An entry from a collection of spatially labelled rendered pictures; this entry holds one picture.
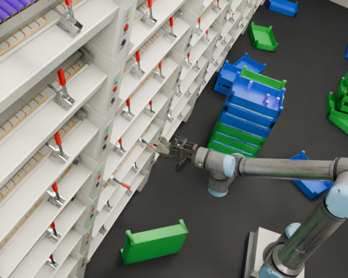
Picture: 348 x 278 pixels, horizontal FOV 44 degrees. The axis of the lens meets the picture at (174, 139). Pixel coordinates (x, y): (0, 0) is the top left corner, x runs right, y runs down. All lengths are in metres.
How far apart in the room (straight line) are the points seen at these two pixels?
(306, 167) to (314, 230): 0.25
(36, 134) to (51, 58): 0.19
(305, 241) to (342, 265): 0.90
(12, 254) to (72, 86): 0.46
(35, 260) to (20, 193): 0.39
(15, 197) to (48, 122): 0.21
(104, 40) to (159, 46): 0.54
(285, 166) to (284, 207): 0.93
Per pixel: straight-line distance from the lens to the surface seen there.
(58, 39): 0.86
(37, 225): 1.26
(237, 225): 2.57
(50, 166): 1.13
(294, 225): 2.21
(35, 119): 0.96
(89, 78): 1.08
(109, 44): 1.06
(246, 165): 1.98
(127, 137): 1.75
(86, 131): 1.22
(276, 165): 1.90
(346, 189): 1.64
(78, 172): 1.36
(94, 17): 0.93
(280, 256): 2.03
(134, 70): 1.42
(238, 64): 3.70
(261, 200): 2.75
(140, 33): 1.27
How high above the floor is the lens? 2.00
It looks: 45 degrees down
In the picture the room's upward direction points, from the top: 19 degrees clockwise
